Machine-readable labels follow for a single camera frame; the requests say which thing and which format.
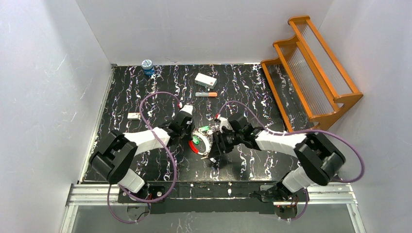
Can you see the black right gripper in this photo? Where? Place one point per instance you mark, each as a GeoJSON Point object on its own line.
{"type": "Point", "coordinates": [217, 145]}

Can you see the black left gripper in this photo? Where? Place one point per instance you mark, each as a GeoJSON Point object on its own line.
{"type": "Point", "coordinates": [186, 125]}

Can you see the key with green tag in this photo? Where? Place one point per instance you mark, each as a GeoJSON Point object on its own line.
{"type": "Point", "coordinates": [204, 129]}
{"type": "Point", "coordinates": [195, 140]}

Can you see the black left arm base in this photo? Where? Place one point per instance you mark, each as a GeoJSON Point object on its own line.
{"type": "Point", "coordinates": [150, 191]}

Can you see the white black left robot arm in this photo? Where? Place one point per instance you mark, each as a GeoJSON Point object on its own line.
{"type": "Point", "coordinates": [112, 159]}

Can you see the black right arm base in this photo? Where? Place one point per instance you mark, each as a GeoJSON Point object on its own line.
{"type": "Point", "coordinates": [293, 205]}

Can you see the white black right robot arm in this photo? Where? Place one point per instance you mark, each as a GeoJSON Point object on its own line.
{"type": "Point", "coordinates": [319, 159]}

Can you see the white orange marker pen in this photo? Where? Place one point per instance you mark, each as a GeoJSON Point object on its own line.
{"type": "Point", "coordinates": [206, 94]}

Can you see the white green small box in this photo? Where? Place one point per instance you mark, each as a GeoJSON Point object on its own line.
{"type": "Point", "coordinates": [206, 81]}

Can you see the small white eraser block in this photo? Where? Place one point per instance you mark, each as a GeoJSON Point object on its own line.
{"type": "Point", "coordinates": [133, 116]}

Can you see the blue jar with white lid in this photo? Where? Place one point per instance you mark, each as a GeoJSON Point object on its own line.
{"type": "Point", "coordinates": [148, 67]}

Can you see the orange wooden tiered rack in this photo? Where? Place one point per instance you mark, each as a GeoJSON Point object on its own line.
{"type": "Point", "coordinates": [309, 84]}

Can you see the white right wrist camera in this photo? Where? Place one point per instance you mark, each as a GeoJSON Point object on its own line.
{"type": "Point", "coordinates": [222, 122]}

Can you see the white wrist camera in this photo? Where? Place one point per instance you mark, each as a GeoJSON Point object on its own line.
{"type": "Point", "coordinates": [187, 109]}
{"type": "Point", "coordinates": [222, 122]}

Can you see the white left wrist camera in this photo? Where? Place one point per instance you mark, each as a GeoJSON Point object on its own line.
{"type": "Point", "coordinates": [187, 109]}

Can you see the aluminium frame rail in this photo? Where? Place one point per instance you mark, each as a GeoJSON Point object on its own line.
{"type": "Point", "coordinates": [96, 194]}

